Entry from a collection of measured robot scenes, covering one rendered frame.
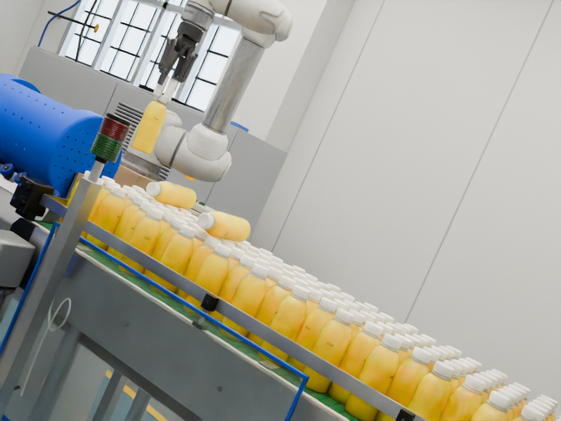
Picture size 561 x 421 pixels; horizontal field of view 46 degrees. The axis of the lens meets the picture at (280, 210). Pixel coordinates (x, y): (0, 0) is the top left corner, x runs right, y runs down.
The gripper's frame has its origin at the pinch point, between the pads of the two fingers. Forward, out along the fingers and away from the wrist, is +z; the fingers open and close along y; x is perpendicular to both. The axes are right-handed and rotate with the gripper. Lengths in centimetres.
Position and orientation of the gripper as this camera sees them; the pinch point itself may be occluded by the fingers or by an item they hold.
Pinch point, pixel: (165, 88)
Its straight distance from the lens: 205.5
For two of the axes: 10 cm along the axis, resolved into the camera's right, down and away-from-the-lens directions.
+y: -4.6, -1.6, -8.7
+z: -4.1, 9.1, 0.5
